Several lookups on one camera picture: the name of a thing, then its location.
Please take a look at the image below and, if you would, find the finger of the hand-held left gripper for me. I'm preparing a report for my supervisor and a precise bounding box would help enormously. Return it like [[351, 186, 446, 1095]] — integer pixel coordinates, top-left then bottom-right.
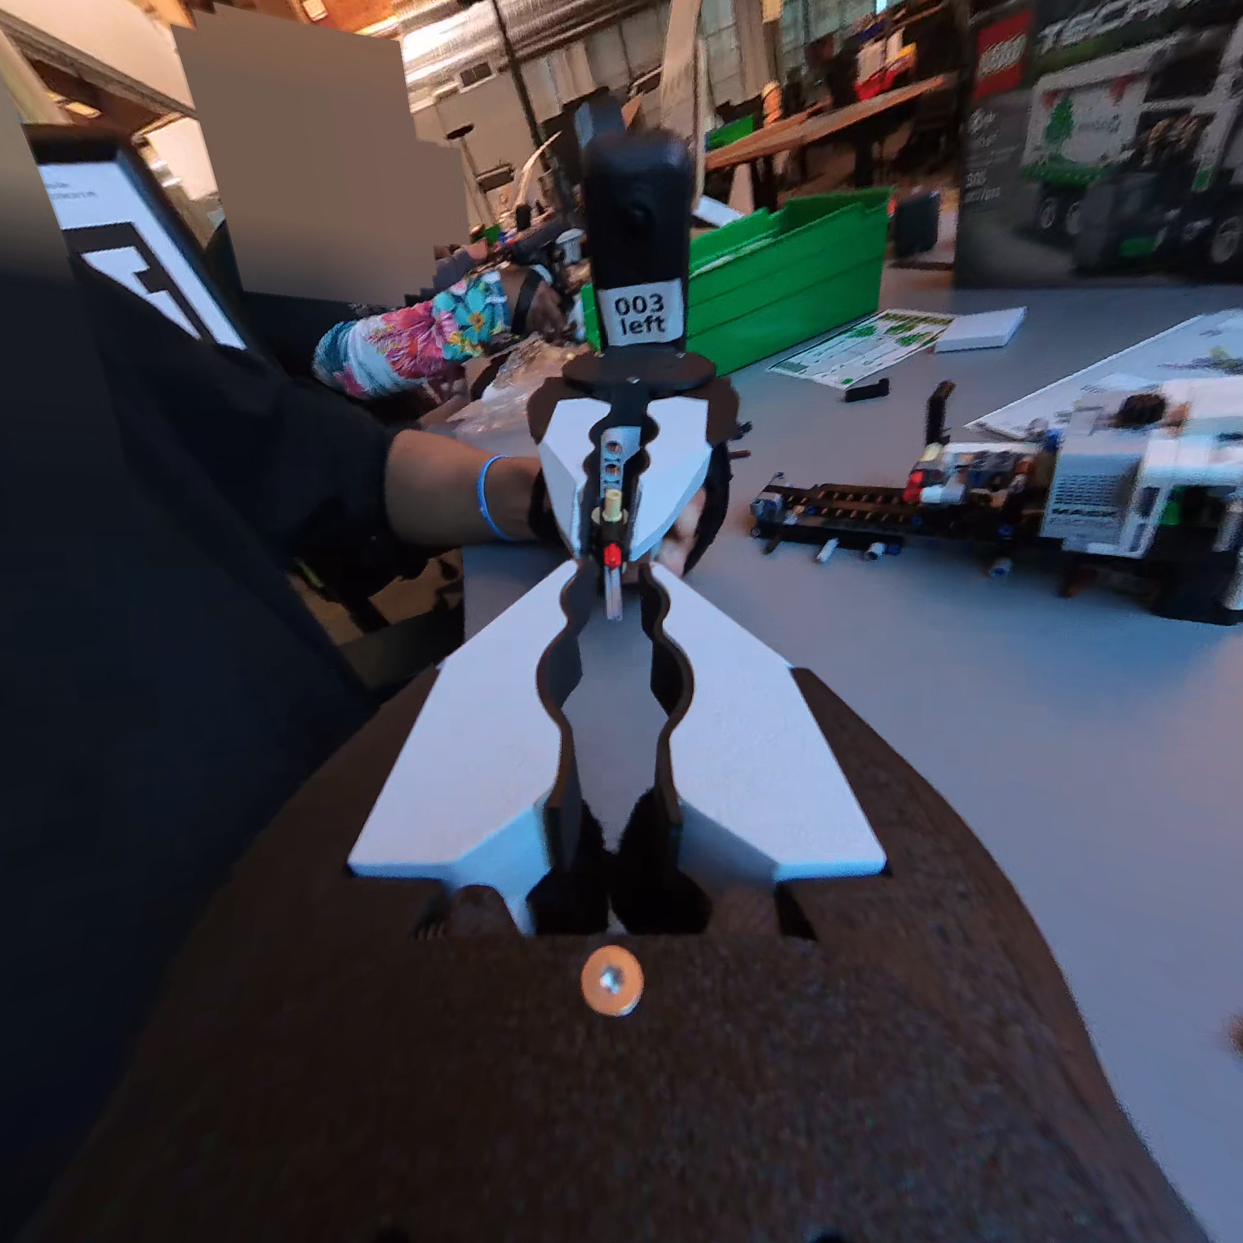
[[536, 399, 611, 564], [623, 399, 718, 564]]

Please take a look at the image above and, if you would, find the small white box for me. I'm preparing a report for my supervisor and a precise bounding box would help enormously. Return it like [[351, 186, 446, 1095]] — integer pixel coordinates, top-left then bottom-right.
[[935, 305, 1027, 353]]

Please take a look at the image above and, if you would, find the black lego set box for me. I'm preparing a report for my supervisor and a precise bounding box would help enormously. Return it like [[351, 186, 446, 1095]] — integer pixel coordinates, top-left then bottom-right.
[[955, 0, 1243, 288]]

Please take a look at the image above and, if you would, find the person's left forearm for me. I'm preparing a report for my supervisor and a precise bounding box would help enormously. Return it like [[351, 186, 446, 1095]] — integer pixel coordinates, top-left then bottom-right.
[[384, 428, 544, 550]]

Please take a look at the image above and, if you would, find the sticker sheet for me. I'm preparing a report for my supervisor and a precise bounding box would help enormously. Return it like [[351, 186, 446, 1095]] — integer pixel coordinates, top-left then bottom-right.
[[769, 308, 957, 389]]

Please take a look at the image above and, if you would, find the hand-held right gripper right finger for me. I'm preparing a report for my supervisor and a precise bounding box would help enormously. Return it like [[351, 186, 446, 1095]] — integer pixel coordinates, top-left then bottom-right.
[[640, 564, 890, 933]]

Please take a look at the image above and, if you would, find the open instruction booklet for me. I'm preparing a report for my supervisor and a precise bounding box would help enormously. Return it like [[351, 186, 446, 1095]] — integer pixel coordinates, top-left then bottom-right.
[[966, 308, 1243, 442]]

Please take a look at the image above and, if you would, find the person's left hand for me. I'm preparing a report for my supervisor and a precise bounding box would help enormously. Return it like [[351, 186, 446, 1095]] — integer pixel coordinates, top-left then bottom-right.
[[637, 489, 711, 577]]

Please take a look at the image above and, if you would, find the white black lego truck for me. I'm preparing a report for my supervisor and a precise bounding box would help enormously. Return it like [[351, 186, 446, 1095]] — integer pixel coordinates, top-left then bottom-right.
[[750, 373, 1243, 623]]

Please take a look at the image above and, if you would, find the clear plastic bag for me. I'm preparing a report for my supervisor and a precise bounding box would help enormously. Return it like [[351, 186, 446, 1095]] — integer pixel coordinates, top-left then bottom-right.
[[446, 351, 577, 438]]

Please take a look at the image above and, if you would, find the grey black lego gear assembly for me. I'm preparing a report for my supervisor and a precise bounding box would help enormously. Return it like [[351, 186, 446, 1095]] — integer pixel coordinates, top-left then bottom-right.
[[582, 428, 643, 623]]

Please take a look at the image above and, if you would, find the dark cup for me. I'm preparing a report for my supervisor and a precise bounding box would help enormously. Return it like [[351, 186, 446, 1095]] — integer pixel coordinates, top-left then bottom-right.
[[891, 190, 944, 260]]

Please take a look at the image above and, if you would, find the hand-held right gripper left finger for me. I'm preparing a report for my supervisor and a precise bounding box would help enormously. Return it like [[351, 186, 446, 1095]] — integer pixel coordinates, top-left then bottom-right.
[[344, 559, 596, 935]]

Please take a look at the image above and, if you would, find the blue wristband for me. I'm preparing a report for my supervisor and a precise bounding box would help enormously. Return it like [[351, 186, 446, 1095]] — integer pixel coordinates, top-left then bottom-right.
[[474, 455, 516, 541]]

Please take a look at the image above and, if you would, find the background wooden table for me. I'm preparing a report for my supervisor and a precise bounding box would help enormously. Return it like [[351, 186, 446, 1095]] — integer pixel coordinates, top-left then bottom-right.
[[709, 72, 957, 186]]

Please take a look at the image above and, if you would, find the black framed marker sign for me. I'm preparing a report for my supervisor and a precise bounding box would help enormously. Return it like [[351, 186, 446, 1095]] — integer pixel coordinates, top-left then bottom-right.
[[24, 120, 254, 353]]

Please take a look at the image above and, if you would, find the black mesh office chair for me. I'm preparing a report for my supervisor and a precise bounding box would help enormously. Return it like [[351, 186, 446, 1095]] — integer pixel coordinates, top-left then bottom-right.
[[290, 553, 467, 689]]

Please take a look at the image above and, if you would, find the green plastic bin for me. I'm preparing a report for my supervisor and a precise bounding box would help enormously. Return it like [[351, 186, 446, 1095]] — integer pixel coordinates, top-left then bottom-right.
[[582, 186, 891, 377]]

